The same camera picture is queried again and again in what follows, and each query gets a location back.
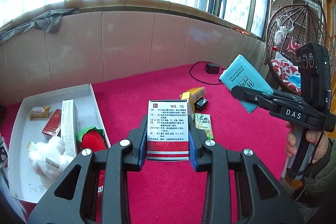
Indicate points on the white cardboard tray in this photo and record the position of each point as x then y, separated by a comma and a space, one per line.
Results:
25, 185

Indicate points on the small white blue box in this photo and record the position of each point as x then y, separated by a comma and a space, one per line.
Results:
31, 146

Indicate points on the hanging wicker egg chair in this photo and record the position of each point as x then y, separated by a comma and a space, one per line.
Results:
293, 23

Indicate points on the green tea sachet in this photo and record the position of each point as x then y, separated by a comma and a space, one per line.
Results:
203, 122

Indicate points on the teal tissue pack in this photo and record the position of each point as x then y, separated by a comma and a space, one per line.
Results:
241, 73

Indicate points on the white plush bunny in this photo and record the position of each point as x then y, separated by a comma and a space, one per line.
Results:
49, 159

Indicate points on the yellow snack bar wrapper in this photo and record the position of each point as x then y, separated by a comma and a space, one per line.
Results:
39, 112

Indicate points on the red cigarette pack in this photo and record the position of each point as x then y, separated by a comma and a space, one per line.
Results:
53, 126

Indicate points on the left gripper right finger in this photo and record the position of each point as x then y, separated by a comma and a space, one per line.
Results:
239, 187

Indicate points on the yellow white narrow box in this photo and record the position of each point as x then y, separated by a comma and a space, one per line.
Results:
190, 102

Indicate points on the long white toothpaste box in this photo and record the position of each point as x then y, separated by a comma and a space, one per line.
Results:
69, 127

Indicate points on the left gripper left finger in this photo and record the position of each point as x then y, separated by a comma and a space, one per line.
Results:
72, 197

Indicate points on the small black object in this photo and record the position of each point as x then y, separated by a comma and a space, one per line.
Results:
201, 104

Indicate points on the black charger with cable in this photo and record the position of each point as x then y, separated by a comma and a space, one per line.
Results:
210, 68

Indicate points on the person's right hand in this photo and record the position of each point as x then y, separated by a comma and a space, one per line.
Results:
317, 138

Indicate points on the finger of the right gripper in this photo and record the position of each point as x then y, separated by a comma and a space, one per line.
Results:
256, 97

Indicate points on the red white medicine box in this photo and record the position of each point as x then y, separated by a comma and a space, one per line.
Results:
167, 130

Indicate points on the red plush chili pepper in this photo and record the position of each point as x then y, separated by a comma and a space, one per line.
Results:
92, 138

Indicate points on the person's right forearm sleeve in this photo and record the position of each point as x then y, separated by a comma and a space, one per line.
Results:
320, 184

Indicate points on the grey cloth on sill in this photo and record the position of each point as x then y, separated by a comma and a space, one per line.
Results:
50, 22

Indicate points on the yellow orange small box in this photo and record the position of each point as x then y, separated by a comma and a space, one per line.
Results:
197, 93

